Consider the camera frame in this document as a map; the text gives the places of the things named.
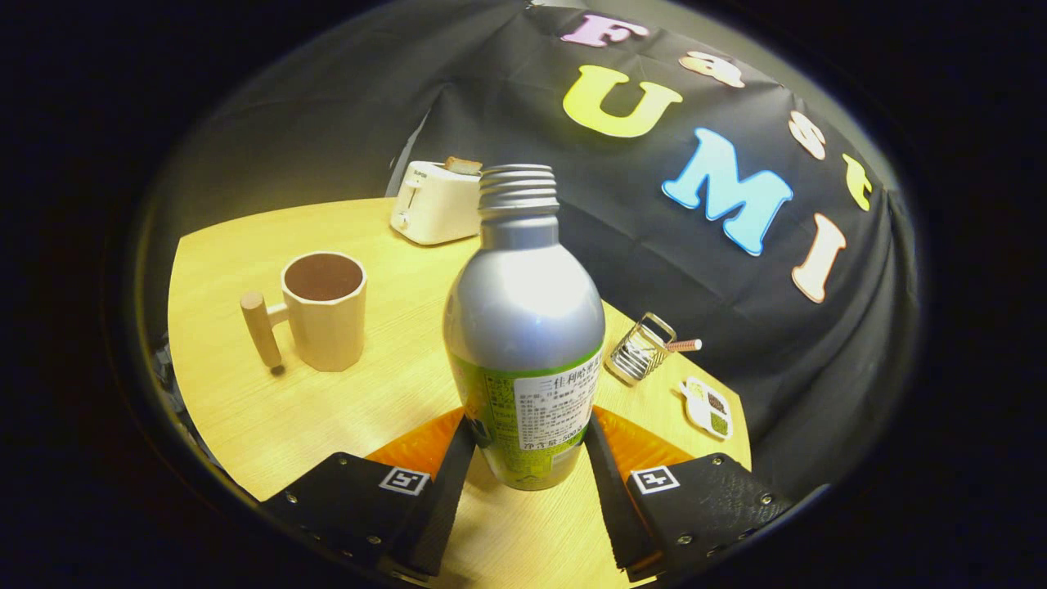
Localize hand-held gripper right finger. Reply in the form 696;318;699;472
582;405;796;583

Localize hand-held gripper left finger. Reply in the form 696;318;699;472
260;407;477;578

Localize silver bottle with green label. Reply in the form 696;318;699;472
443;164;607;492

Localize beige wooden cup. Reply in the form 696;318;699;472
240;251;368;374

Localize wooden table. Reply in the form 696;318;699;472
168;196;753;589

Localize white divided condiment dish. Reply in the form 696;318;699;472
677;376;735;441

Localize white toaster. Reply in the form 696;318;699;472
389;160;483;246

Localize metal wire basket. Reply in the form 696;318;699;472
605;312;678;387

